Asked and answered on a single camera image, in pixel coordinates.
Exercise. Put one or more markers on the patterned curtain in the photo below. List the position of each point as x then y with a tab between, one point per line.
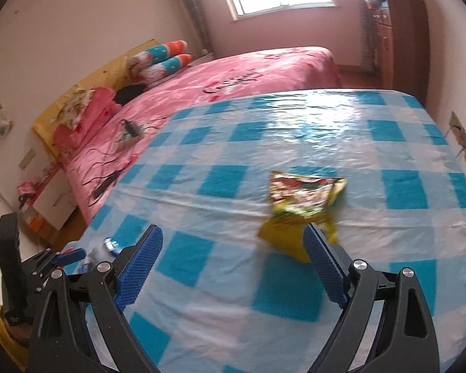
365	39
194	7

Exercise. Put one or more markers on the floral pillow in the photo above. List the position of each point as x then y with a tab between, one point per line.
75	107

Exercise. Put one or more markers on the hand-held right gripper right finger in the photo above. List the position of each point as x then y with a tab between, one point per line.
326	264

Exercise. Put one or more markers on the pink item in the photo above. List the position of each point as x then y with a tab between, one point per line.
27	188

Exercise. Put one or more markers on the power strip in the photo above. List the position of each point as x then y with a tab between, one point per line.
129	138

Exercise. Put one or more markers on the pink bed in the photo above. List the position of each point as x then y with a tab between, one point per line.
256	70

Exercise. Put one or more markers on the white nightstand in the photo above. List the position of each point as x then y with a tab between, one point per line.
58	198

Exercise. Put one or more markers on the black phone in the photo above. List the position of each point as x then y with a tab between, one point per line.
105	184

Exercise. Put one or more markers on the small blue cap bottle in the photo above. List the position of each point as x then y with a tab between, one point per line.
99	254

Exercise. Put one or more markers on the brown wooden cabinet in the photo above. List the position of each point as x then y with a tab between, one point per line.
404	39

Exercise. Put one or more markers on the yellow snack packet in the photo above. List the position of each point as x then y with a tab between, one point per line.
295	198

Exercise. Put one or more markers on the stack of shoe boxes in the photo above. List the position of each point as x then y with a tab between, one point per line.
35	221

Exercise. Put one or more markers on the pink fleece blanket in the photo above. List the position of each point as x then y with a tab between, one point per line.
97	120

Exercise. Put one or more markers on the colourful rabbit print pillow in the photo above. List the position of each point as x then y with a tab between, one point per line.
171	68
163	50

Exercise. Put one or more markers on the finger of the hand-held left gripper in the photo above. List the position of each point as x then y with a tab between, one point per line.
72	256

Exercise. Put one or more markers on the black clothing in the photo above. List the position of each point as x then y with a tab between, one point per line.
131	94

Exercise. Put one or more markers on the yellow headboard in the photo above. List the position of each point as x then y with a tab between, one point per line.
54	108

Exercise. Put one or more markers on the wall bottle decoration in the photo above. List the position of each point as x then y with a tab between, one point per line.
4	124

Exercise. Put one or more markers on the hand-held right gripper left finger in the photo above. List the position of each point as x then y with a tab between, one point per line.
139	264

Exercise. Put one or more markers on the blue checked tablecloth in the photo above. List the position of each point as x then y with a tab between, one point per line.
225	178

